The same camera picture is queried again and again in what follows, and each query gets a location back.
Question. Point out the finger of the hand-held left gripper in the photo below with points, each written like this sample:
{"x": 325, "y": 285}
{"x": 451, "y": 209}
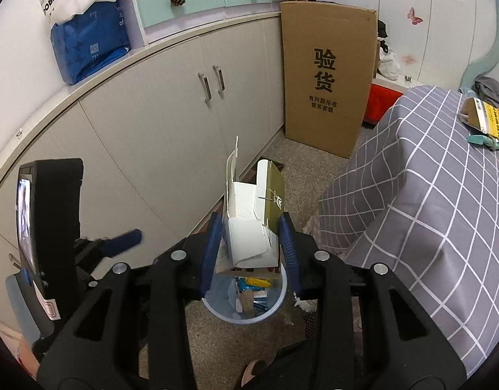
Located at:
{"x": 125, "y": 239}

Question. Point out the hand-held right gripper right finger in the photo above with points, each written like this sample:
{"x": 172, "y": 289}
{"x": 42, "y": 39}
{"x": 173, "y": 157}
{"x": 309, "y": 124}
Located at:
{"x": 289, "y": 248}

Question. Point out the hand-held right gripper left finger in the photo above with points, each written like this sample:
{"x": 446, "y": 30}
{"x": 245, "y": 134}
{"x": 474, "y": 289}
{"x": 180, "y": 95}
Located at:
{"x": 211, "y": 252}

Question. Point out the olive and white carton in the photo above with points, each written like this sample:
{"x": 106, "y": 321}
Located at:
{"x": 245, "y": 235}

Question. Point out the blue plastic waste bin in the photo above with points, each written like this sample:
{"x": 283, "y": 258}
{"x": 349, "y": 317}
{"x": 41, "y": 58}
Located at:
{"x": 217, "y": 313}

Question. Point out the pink fringed table cover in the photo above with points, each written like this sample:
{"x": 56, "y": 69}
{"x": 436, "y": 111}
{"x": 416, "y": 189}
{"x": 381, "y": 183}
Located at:
{"x": 312, "y": 229}

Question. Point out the yellow wrapper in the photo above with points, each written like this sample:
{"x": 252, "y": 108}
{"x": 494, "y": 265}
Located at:
{"x": 261, "y": 282}

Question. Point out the person's black trousers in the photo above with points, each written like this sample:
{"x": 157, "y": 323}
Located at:
{"x": 290, "y": 365}

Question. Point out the beige low cabinet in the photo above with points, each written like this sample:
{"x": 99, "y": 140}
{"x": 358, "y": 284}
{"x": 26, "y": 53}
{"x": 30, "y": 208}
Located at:
{"x": 131, "y": 109}

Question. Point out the grey checked tablecloth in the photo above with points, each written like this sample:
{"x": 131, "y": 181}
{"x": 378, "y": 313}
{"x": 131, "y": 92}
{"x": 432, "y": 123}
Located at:
{"x": 416, "y": 211}

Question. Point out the blue patterned bag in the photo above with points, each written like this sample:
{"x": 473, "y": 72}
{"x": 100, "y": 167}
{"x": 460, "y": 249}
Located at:
{"x": 83, "y": 44}

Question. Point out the red plastic crate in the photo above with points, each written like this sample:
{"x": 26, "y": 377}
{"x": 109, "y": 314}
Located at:
{"x": 379, "y": 103}

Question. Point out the white low platform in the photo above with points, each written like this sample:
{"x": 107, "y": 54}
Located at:
{"x": 395, "y": 83}

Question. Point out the tall cardboard box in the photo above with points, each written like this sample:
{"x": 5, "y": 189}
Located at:
{"x": 322, "y": 48}

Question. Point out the small cardboard box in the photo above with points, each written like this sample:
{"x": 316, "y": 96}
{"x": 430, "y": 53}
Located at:
{"x": 377, "y": 57}

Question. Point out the white plastic bag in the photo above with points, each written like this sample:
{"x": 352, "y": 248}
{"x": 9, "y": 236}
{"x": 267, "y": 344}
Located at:
{"x": 389, "y": 63}

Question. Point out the pale teal packet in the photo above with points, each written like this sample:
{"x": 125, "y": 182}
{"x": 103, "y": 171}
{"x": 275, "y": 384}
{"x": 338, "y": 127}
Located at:
{"x": 483, "y": 140}

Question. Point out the faded pink flower sticker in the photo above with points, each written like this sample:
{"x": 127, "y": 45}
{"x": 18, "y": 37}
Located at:
{"x": 408, "y": 59}

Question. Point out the beige crumpled carton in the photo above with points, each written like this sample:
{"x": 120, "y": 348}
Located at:
{"x": 471, "y": 111}

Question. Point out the teal drawer unit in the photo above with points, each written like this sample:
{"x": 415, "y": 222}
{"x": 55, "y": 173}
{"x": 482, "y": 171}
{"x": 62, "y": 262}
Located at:
{"x": 152, "y": 0}

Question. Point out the black cloth bundle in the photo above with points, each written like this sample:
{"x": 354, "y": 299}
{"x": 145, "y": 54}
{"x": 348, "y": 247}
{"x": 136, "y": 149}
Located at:
{"x": 382, "y": 28}

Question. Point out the yellow packet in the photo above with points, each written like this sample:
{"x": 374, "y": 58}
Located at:
{"x": 493, "y": 118}

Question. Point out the grey duvet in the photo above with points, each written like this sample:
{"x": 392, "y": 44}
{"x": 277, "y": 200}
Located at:
{"x": 491, "y": 89}

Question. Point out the pink butterfly sticker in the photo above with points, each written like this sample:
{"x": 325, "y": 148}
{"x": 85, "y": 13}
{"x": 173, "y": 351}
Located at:
{"x": 414, "y": 16}

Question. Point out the pale panelled wardrobe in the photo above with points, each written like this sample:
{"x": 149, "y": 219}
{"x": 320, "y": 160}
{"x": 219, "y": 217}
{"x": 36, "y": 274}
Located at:
{"x": 436, "y": 28}

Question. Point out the teal bunk bed frame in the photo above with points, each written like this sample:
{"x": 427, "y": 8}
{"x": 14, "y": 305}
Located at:
{"x": 487, "y": 59}

